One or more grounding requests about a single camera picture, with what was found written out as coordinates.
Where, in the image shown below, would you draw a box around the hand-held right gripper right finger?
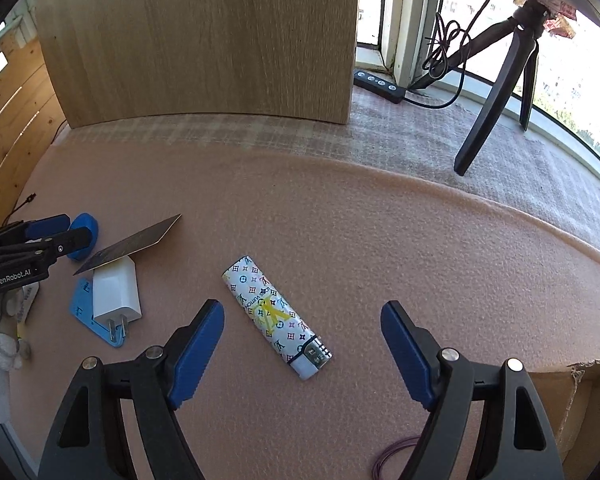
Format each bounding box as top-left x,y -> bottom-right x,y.
380,300 -> 566,480

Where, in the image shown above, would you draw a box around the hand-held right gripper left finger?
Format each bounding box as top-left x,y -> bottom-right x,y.
37,299 -> 226,480

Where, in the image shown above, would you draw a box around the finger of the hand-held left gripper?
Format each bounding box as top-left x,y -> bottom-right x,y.
0,213 -> 72,247
10,226 -> 94,267

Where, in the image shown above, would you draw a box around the round blue lid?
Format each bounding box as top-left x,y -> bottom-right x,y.
67,213 -> 100,263

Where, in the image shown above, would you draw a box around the dark thin card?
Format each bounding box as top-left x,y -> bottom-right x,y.
73,214 -> 182,276

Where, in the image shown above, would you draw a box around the blue plastic bracket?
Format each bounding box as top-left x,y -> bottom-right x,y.
70,278 -> 131,349

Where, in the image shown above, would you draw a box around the white wall charger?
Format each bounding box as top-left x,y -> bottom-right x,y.
92,256 -> 143,343

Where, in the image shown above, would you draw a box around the white patterned lighter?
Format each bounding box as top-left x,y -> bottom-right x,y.
222,256 -> 333,381

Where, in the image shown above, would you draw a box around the cardboard box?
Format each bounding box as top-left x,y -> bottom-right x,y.
530,357 -> 600,466

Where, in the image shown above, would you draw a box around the wooden slat panel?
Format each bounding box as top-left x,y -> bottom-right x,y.
0,35 -> 68,221

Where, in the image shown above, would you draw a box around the pink blanket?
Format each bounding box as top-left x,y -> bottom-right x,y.
0,132 -> 600,480

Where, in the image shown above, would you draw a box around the checkered cloth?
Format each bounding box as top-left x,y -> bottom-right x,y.
55,95 -> 600,261

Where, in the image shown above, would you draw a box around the large wooden board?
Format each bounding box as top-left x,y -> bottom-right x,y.
32,0 -> 361,129

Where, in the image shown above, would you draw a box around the black tripod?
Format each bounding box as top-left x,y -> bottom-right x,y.
410,0 -> 551,177

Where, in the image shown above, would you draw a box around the black inline remote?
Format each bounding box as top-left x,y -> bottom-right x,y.
353,69 -> 408,104

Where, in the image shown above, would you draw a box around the red white paper wad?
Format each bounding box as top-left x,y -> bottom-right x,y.
515,0 -> 578,40

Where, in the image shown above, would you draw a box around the black plug cable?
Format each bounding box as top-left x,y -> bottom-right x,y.
0,192 -> 37,228

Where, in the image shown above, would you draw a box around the dark hair ties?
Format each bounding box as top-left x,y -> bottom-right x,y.
372,435 -> 421,480

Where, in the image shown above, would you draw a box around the black ring light cable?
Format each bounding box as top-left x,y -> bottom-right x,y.
407,0 -> 513,109

